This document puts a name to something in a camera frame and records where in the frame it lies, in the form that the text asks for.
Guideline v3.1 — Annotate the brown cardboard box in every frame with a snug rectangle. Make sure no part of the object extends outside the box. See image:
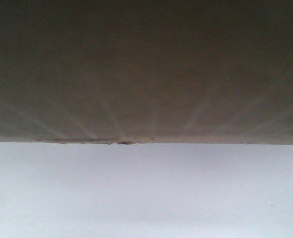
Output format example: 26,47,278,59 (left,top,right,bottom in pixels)
0,0,293,145

